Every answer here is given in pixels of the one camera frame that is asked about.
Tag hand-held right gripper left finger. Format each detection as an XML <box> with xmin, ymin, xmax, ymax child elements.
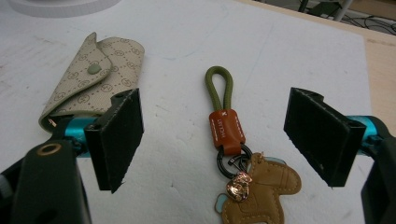
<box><xmin>64</xmin><ymin>88</ymin><xmax>145</xmax><ymax>194</ymax></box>

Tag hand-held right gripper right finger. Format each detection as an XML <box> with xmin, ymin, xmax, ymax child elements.
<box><xmin>283</xmin><ymin>87</ymin><xmax>383</xmax><ymax>188</ymax></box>

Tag keychain with brown horse charm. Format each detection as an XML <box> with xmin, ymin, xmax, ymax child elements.
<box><xmin>205</xmin><ymin>65</ymin><xmax>303</xmax><ymax>224</ymax></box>

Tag beige patterned key pouch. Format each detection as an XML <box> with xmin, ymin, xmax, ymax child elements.
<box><xmin>37</xmin><ymin>32</ymin><xmax>146</xmax><ymax>134</ymax></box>

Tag white foam mat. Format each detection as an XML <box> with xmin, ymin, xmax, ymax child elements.
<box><xmin>0</xmin><ymin>0</ymin><xmax>375</xmax><ymax>224</ymax></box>

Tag metal stand leg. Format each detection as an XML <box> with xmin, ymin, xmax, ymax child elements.
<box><xmin>333</xmin><ymin>0</ymin><xmax>355</xmax><ymax>22</ymax></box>

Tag white round base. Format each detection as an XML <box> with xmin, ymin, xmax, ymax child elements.
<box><xmin>6</xmin><ymin>0</ymin><xmax>122</xmax><ymax>19</ymax></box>

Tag black cables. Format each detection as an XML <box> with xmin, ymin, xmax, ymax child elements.
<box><xmin>344</xmin><ymin>12</ymin><xmax>396</xmax><ymax>35</ymax></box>

